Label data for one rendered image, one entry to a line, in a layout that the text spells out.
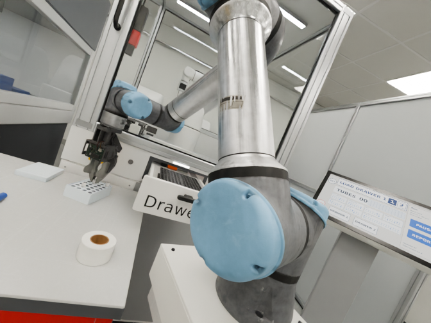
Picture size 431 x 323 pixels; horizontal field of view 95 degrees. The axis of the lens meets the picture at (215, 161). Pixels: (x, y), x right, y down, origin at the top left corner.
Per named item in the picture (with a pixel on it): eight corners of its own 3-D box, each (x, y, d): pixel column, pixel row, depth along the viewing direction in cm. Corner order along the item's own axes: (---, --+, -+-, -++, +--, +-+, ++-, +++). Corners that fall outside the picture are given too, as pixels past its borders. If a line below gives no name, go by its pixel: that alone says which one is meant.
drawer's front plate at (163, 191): (218, 231, 68) (230, 202, 67) (131, 209, 59) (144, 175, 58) (217, 229, 69) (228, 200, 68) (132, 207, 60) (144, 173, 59)
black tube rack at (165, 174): (199, 210, 75) (206, 195, 74) (153, 197, 69) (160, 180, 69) (191, 190, 96) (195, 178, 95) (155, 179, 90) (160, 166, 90)
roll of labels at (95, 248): (75, 268, 39) (81, 250, 39) (75, 245, 45) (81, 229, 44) (113, 265, 43) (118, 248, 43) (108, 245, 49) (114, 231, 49)
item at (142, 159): (263, 218, 112) (274, 195, 111) (60, 157, 80) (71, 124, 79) (218, 175, 202) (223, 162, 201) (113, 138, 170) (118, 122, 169)
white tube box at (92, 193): (87, 205, 62) (91, 194, 62) (62, 195, 62) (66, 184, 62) (109, 195, 75) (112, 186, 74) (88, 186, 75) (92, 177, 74)
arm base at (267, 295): (303, 325, 38) (324, 279, 37) (254, 351, 28) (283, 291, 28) (248, 268, 49) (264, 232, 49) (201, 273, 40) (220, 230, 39)
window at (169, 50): (263, 182, 110) (337, 13, 102) (98, 122, 83) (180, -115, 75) (263, 182, 110) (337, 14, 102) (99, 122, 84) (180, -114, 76)
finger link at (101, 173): (86, 185, 66) (94, 159, 65) (97, 182, 72) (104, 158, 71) (95, 188, 66) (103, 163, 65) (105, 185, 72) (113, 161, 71)
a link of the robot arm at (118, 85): (120, 78, 60) (111, 77, 66) (108, 112, 61) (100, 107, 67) (143, 90, 66) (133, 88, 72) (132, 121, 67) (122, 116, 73)
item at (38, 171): (45, 182, 66) (47, 177, 65) (13, 174, 63) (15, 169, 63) (63, 172, 78) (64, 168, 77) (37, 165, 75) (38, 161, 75)
